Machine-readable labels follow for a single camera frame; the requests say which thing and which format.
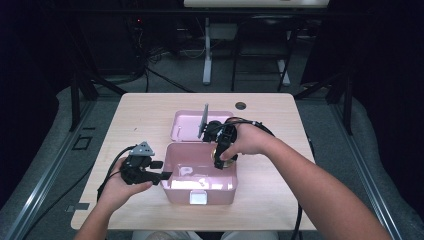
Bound person's left leg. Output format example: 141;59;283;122
131;230;203;240

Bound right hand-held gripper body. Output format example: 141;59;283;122
198;103;239;143

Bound black floor cables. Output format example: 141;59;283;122
131;19;196;94

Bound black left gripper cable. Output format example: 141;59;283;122
96;145;138;203

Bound dark computer case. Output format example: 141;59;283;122
78;14;146;77

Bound white desk leg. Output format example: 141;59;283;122
202;18;213;86
277;59;291;87

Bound grey tape strip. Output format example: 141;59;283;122
65;202;91;213

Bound black chair frame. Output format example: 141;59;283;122
230;15;298;93

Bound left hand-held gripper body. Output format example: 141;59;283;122
119;141;160;186

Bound person's left hand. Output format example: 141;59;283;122
98;159;154;212

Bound black metal stand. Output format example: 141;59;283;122
294;69;355;136
68;69;128;133

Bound person's right hand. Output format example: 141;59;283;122
219;117;278;162

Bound pink lidded storage box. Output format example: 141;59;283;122
161;109;239;205

